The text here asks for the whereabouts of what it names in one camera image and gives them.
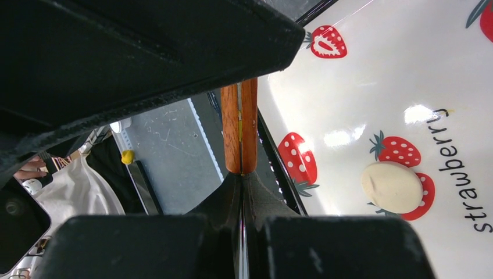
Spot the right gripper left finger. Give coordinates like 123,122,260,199
188,173,241,278

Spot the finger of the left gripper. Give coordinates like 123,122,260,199
1,1,305,184

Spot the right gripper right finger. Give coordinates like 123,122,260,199
241,173,299,278

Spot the orange handled scraper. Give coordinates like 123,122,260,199
220,78,258,278

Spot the white dough piece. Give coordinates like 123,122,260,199
360,162,423,214

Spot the strawberry pattern tray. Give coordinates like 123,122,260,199
258,1,492,278

